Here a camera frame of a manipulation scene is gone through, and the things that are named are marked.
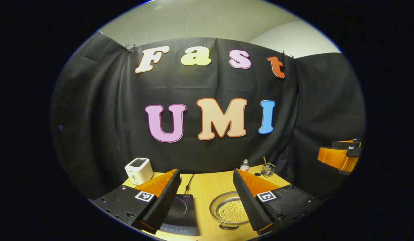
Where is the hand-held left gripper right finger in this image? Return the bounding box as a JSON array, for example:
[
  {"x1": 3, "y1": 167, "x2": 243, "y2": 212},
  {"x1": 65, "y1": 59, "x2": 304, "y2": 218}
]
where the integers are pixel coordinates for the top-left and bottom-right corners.
[{"x1": 233, "y1": 168, "x2": 324, "y2": 236}]

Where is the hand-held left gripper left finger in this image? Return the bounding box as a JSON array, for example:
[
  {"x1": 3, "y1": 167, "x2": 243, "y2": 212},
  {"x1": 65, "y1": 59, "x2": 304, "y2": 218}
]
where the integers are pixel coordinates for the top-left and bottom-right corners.
[{"x1": 93, "y1": 168, "x2": 182, "y2": 235}]

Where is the pile of yellow soybeans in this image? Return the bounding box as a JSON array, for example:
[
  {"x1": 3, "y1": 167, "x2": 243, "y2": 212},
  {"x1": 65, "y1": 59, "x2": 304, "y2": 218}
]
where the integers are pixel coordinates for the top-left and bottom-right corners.
[{"x1": 216, "y1": 198, "x2": 249, "y2": 223}]

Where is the black induction cooktop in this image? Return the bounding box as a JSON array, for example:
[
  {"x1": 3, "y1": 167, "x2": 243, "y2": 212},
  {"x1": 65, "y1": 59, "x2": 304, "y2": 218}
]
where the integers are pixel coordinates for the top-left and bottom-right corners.
[{"x1": 159, "y1": 193, "x2": 199, "y2": 236}]

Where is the stainless steel pot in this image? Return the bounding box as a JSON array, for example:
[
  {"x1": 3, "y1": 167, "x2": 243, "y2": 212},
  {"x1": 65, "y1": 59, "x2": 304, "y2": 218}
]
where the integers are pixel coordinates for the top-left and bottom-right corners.
[{"x1": 209, "y1": 191, "x2": 251, "y2": 230}]

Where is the glass jar with stick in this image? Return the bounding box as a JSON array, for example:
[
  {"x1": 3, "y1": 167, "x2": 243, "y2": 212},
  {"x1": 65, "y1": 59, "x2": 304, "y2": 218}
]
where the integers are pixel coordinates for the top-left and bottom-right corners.
[{"x1": 261, "y1": 156, "x2": 276, "y2": 178}]

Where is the white toaster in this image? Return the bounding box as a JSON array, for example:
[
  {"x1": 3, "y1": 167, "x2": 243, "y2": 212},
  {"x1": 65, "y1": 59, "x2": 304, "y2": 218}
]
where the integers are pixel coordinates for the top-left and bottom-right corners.
[{"x1": 124, "y1": 157, "x2": 154, "y2": 185}]

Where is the black power cable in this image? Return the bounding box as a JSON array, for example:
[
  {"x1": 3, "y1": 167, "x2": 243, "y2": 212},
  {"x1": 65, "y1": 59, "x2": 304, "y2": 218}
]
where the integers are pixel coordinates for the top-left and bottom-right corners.
[{"x1": 185, "y1": 173, "x2": 195, "y2": 194}]

